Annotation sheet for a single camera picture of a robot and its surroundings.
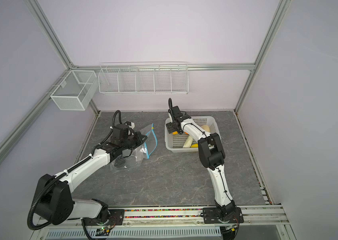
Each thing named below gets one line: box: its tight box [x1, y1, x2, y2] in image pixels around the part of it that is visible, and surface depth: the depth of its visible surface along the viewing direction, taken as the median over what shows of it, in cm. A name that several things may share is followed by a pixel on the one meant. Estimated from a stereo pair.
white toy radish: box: [183, 135, 193, 148], surface depth 98 cm
